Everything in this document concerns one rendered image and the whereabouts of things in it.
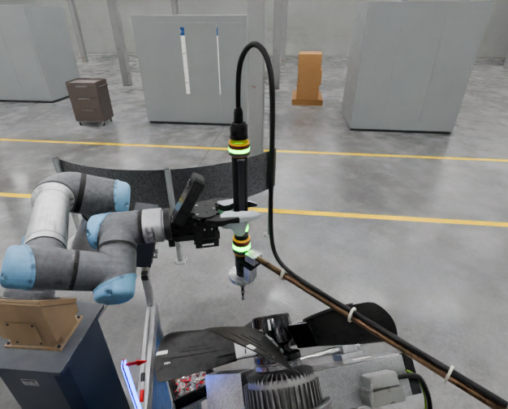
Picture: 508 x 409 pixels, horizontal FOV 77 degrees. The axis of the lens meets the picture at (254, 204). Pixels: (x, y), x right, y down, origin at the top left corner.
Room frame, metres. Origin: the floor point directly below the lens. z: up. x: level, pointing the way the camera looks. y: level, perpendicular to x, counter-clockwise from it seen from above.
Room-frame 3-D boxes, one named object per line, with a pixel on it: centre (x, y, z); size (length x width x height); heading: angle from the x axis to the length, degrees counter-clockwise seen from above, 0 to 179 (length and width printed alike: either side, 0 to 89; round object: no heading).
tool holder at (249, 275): (0.62, 0.02, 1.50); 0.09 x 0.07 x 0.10; 46
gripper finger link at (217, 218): (0.59, 0.08, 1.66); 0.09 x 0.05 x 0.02; 91
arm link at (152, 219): (0.59, 0.22, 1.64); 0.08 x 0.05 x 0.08; 11
